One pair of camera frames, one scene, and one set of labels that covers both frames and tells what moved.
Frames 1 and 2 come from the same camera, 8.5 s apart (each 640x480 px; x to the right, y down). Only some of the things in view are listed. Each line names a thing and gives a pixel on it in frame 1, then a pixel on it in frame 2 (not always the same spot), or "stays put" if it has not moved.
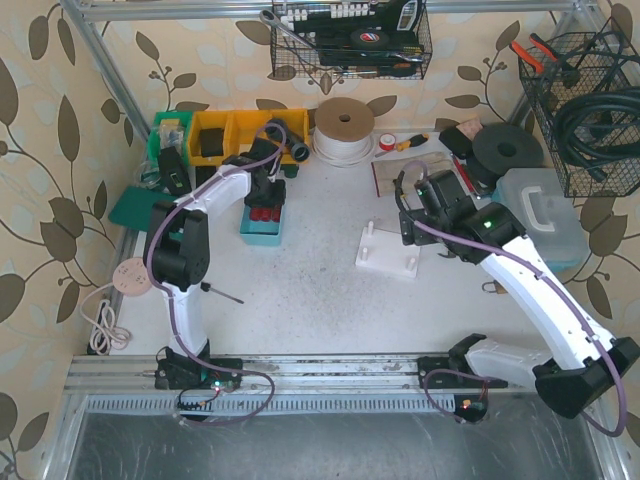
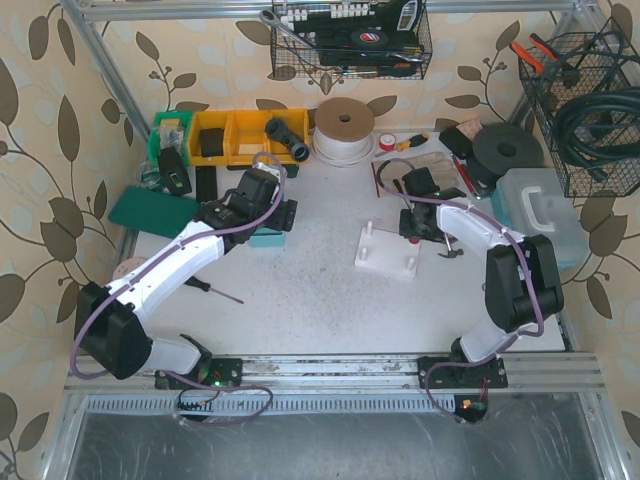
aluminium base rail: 127,386 stays put
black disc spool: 499,148 stays put
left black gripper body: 265,198 → 288,214
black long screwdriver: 207,287 stays put
